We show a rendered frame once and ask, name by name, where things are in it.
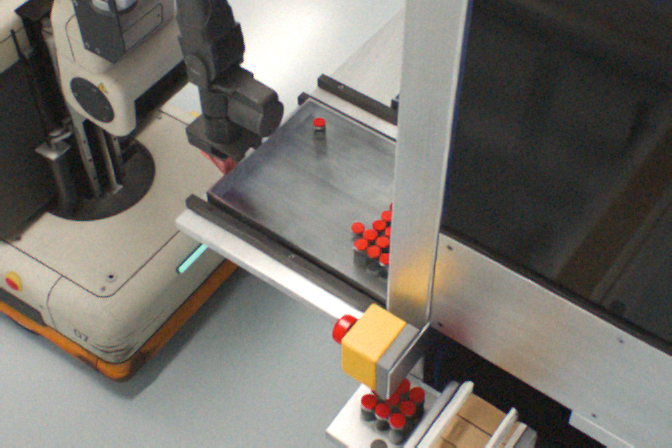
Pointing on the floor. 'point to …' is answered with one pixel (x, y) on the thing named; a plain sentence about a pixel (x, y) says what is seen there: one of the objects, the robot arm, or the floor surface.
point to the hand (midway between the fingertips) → (229, 171)
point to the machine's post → (427, 126)
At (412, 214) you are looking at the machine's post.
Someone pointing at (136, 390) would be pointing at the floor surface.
